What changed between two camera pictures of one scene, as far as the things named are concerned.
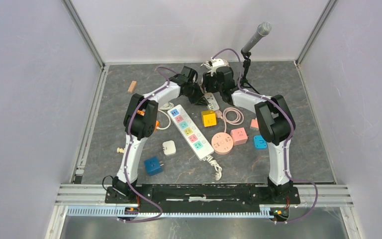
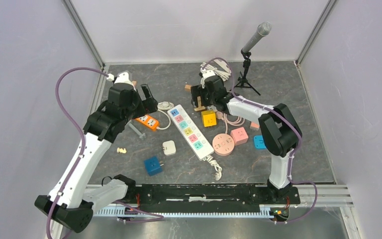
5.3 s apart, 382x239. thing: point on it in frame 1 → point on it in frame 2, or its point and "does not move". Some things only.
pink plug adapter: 239,136 does not move
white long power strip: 198,143 does not move
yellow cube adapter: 209,118 does not move
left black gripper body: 195,95 → 137,109
